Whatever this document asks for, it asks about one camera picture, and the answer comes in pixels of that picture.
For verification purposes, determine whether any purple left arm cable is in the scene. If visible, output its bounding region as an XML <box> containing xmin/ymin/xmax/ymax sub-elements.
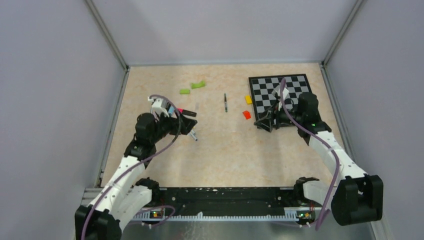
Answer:
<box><xmin>79</xmin><ymin>95</ymin><xmax>182</xmax><ymax>240</ymax></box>

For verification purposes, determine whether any green thin pen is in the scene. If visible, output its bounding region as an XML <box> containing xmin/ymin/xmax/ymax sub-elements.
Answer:
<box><xmin>223</xmin><ymin>93</ymin><xmax>228</xmax><ymax>113</ymax></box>

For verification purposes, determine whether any yellow block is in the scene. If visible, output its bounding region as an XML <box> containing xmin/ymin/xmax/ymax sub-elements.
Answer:
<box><xmin>244</xmin><ymin>95</ymin><xmax>253</xmax><ymax>105</ymax></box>

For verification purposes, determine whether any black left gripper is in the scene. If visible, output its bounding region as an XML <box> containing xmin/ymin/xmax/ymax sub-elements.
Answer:
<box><xmin>150</xmin><ymin>109</ymin><xmax>197</xmax><ymax>144</ymax></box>

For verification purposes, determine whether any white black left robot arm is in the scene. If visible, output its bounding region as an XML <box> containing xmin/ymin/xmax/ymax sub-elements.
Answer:
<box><xmin>74</xmin><ymin>113</ymin><xmax>198</xmax><ymax>240</ymax></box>

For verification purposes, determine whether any black grey chessboard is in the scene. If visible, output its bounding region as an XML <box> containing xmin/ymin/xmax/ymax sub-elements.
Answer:
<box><xmin>248</xmin><ymin>73</ymin><xmax>324</xmax><ymax>129</ymax></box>

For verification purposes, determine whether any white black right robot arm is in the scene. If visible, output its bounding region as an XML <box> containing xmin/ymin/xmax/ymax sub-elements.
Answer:
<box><xmin>254</xmin><ymin>89</ymin><xmax>384</xmax><ymax>226</ymax></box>

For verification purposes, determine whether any pink black highlighter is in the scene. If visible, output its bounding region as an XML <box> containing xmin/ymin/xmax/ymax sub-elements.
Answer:
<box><xmin>178</xmin><ymin>108</ymin><xmax>197</xmax><ymax>118</ymax></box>

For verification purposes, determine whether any light blue highlighter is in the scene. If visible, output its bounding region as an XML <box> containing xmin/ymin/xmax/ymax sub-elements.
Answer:
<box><xmin>168</xmin><ymin>106</ymin><xmax>175</xmax><ymax>117</ymax></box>

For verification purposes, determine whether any green block right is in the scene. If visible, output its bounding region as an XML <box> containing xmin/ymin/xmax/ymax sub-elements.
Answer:
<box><xmin>190</xmin><ymin>80</ymin><xmax>206</xmax><ymax>89</ymax></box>

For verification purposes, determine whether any green block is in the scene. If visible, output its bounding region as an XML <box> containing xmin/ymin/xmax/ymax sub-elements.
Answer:
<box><xmin>190</xmin><ymin>80</ymin><xmax>206</xmax><ymax>89</ymax></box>
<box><xmin>179</xmin><ymin>88</ymin><xmax>191</xmax><ymax>95</ymax></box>

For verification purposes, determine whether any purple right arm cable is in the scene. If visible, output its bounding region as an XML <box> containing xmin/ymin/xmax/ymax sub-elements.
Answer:
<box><xmin>279</xmin><ymin>78</ymin><xmax>341</xmax><ymax>232</ymax></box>

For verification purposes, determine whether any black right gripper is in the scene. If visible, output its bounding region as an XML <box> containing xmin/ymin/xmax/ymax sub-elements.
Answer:
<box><xmin>254</xmin><ymin>98</ymin><xmax>303</xmax><ymax>133</ymax></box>

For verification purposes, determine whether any green block left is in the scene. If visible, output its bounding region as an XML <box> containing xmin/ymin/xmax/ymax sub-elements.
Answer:
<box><xmin>179</xmin><ymin>88</ymin><xmax>191</xmax><ymax>95</ymax></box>

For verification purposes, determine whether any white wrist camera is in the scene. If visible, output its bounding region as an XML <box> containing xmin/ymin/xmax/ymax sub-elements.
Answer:
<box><xmin>147</xmin><ymin>96</ymin><xmax>172</xmax><ymax>117</ymax></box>
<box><xmin>271</xmin><ymin>84</ymin><xmax>290</xmax><ymax>108</ymax></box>

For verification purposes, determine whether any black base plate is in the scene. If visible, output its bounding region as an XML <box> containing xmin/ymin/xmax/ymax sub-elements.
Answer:
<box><xmin>147</xmin><ymin>187</ymin><xmax>318</xmax><ymax>217</ymax></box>

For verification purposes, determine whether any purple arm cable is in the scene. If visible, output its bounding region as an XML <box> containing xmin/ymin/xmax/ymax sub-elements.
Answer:
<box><xmin>79</xmin><ymin>95</ymin><xmax>182</xmax><ymax>240</ymax></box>
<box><xmin>279</xmin><ymin>78</ymin><xmax>341</xmax><ymax>232</ymax></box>

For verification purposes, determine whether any orange red block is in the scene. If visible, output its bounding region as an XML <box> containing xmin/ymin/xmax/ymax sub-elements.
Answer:
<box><xmin>242</xmin><ymin>110</ymin><xmax>252</xmax><ymax>120</ymax></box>

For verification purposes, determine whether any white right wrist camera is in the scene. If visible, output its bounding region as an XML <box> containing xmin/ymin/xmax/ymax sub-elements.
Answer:
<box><xmin>271</xmin><ymin>84</ymin><xmax>290</xmax><ymax>108</ymax></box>

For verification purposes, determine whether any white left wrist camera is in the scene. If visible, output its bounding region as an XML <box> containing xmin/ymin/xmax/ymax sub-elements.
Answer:
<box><xmin>147</xmin><ymin>96</ymin><xmax>172</xmax><ymax>117</ymax></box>

